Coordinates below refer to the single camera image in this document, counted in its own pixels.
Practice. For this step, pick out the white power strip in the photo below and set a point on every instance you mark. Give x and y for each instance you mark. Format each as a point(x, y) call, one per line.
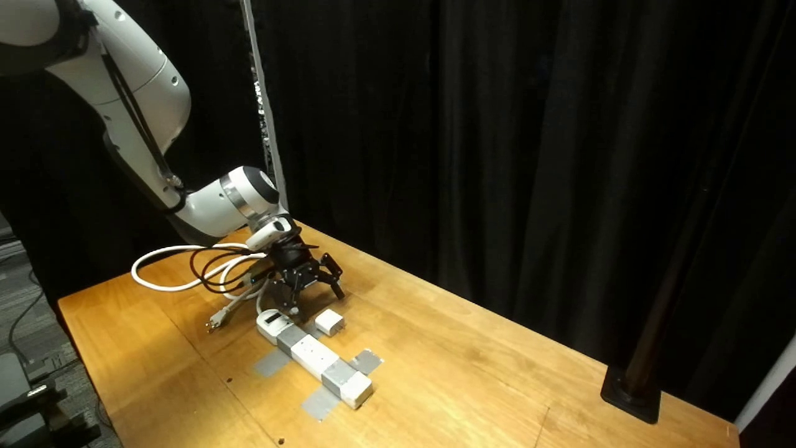
point(313, 353)

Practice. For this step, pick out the white slanted pole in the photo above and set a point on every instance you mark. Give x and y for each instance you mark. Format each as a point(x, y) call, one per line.
point(766, 382)

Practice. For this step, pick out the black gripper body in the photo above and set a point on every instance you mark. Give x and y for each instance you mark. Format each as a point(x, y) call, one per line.
point(291, 265)

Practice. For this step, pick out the black stand equipment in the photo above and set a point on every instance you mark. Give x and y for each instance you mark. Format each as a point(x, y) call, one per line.
point(39, 414)

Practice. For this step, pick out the silver metal pole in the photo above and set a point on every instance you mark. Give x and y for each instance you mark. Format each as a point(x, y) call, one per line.
point(265, 99)

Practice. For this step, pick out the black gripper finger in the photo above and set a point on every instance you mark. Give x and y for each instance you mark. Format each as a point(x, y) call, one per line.
point(277, 301)
point(331, 274)

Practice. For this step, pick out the black post with base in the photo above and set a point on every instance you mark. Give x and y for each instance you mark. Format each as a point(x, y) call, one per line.
point(634, 388)

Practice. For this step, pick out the white charger head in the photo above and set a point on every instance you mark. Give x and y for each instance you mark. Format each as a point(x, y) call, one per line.
point(329, 321)

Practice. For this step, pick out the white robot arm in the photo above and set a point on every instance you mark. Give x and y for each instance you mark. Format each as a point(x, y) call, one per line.
point(139, 82)

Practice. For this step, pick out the black curtain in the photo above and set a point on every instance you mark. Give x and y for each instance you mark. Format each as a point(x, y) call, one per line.
point(513, 126)

